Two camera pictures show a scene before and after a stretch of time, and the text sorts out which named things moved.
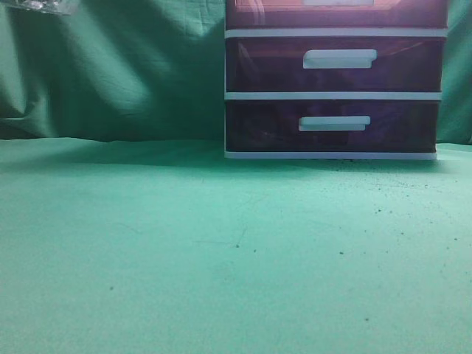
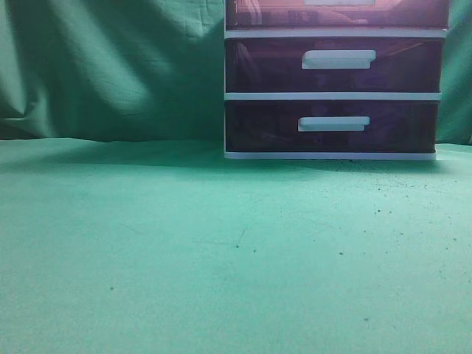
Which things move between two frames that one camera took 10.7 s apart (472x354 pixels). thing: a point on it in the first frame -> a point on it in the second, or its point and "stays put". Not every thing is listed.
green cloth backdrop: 154,70 stays put
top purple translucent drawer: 336,14 stays put
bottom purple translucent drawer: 331,126 stays put
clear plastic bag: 64,7 -> 315,15
